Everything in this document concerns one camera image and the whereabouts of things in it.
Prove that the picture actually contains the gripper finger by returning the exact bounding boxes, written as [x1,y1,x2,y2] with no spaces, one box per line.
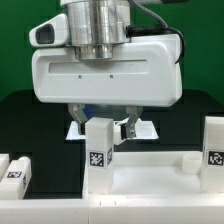
[121,106,143,139]
[68,103,88,134]

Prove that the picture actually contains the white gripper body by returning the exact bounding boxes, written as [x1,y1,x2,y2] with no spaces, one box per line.
[32,34,182,107]

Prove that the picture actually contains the white desk top tray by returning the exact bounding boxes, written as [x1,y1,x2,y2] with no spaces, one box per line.
[82,151,224,199]

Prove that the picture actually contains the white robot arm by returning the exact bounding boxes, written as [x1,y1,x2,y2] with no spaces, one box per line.
[29,0,186,139]

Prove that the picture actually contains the white block far left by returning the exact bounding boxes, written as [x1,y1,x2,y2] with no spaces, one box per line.
[0,154,9,181]

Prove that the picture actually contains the white marker base plate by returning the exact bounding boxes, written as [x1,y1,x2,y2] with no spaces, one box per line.
[66,121,158,140]

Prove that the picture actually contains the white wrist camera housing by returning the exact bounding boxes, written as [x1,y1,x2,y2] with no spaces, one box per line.
[29,13,69,47]

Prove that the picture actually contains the white front wall bar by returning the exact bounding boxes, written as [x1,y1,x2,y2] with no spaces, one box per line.
[0,196,224,224]

